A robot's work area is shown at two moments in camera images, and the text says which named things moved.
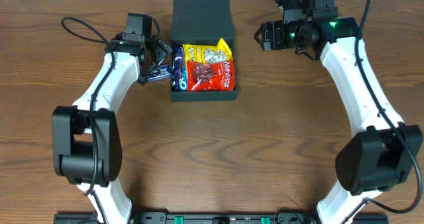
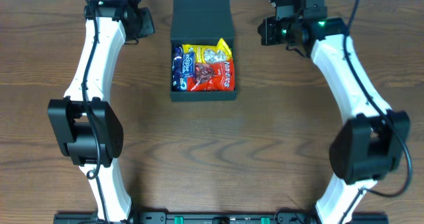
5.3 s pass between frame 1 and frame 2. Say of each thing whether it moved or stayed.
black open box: stayed
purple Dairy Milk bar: stayed
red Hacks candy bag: stayed
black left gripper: moved
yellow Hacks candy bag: stayed
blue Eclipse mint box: moved
